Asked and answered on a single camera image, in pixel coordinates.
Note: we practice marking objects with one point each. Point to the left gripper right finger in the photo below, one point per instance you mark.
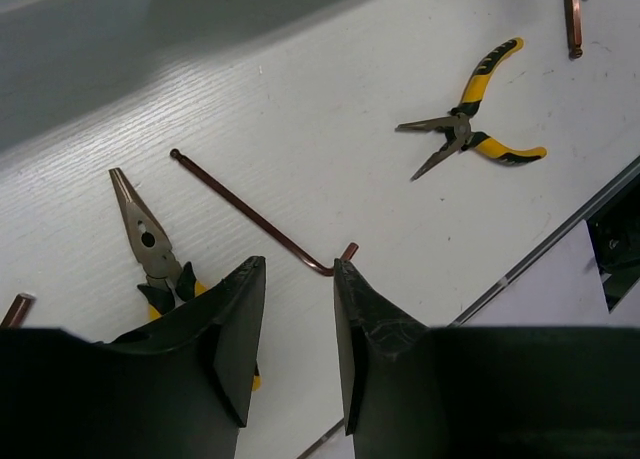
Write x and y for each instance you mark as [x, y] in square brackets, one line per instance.
[414, 391]

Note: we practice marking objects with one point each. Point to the left yellow black pliers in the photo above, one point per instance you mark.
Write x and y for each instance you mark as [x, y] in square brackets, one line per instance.
[166, 278]

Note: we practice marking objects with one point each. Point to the dark hex key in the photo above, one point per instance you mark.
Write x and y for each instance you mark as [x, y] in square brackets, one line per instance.
[17, 313]
[251, 214]
[573, 21]

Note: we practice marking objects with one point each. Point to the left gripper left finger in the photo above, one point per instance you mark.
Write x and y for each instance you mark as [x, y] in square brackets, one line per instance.
[178, 387]

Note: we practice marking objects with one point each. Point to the right yellow black pliers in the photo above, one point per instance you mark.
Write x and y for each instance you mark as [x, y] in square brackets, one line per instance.
[456, 125]

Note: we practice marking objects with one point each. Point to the green toolbox with clear lid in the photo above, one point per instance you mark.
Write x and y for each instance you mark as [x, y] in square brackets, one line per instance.
[62, 60]

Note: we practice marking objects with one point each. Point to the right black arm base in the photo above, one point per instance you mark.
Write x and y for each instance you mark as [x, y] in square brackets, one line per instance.
[614, 234]

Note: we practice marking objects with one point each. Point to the yellow black pliers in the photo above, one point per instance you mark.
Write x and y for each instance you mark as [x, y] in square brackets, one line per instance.
[456, 125]
[166, 278]

